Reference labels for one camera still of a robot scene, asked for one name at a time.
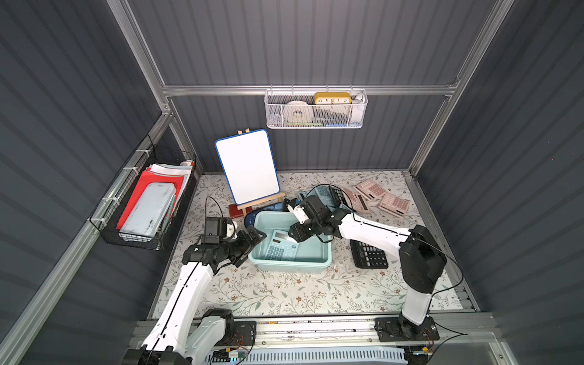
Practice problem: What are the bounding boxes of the mint green storage box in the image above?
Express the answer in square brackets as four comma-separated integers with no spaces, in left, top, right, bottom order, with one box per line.
[248,211,332,274]

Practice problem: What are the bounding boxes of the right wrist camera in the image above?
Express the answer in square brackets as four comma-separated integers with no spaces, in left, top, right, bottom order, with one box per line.
[287,202,309,224]

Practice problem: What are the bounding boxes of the pink calculator back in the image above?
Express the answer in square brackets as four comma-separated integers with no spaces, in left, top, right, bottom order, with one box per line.
[354,179,387,201]

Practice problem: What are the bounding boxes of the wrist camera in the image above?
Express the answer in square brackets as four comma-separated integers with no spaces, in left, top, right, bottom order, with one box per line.
[202,217,236,244]
[287,202,309,224]

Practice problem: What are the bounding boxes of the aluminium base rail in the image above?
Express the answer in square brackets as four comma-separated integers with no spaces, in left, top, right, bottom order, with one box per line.
[234,312,506,350]

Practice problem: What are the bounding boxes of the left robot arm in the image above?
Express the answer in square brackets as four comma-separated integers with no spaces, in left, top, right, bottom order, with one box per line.
[122,227,267,364]

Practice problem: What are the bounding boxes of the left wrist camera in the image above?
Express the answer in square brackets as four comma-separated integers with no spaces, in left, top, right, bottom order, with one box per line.
[202,217,236,244]

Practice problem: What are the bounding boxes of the grey document case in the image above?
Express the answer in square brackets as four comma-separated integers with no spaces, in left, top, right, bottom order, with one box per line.
[119,182,176,242]

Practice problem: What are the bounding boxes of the blue framed whiteboard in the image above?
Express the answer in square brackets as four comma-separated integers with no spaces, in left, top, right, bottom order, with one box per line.
[214,129,281,205]

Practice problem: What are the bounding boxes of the red folder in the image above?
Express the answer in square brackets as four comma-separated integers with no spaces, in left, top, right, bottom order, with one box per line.
[116,164,191,237]

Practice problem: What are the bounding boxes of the teal calculator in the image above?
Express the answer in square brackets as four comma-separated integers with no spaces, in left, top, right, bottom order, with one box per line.
[313,184,337,208]
[264,230,299,261]

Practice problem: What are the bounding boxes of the teal calculator back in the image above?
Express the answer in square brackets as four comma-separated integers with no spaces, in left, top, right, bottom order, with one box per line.
[313,184,337,208]

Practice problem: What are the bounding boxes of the white mesh wall basket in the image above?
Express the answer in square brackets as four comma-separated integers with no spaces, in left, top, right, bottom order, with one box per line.
[264,88,369,129]

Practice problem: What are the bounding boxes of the black wire wall basket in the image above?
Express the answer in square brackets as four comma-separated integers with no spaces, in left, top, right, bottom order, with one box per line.
[89,137,197,251]

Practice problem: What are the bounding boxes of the pink calculator middle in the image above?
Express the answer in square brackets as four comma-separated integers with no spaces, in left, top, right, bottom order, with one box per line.
[342,188,370,214]

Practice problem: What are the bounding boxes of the pink calculator far right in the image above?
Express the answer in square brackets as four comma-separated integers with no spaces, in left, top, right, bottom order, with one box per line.
[378,193,410,217]

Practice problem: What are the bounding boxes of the blue dinosaur pencil case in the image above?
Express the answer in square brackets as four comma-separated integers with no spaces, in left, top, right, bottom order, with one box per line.
[244,207,273,228]

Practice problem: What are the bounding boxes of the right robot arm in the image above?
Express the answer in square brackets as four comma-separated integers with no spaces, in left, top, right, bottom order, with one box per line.
[287,196,447,342]

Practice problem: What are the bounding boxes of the black calculator front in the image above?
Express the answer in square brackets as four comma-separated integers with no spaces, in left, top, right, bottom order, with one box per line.
[350,240,389,269]

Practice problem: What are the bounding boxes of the white tape roll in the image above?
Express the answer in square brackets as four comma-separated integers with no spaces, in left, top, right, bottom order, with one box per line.
[283,100,313,124]

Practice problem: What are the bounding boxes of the pink calculator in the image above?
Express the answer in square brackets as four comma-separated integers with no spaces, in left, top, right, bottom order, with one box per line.
[378,193,410,217]
[342,188,370,214]
[354,179,387,201]

